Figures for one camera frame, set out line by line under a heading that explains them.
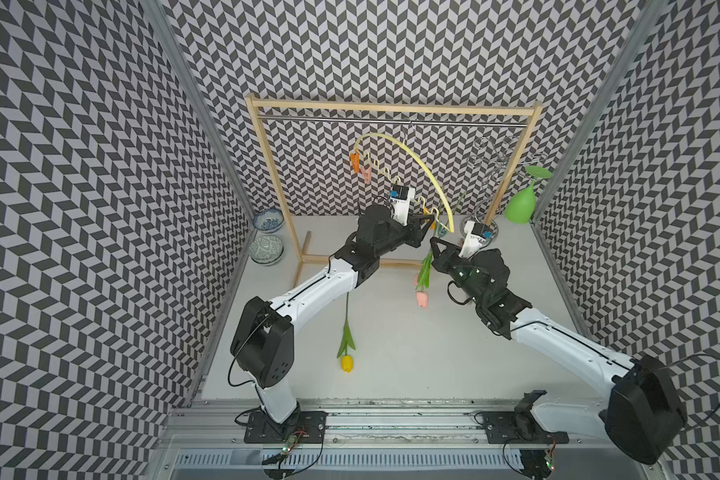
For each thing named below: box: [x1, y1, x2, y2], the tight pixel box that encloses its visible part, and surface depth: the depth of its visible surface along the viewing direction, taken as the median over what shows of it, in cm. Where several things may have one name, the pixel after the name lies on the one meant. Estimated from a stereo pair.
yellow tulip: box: [336, 292, 356, 373], surface depth 87 cm
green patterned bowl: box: [248, 236, 285, 265], surface depth 107 cm
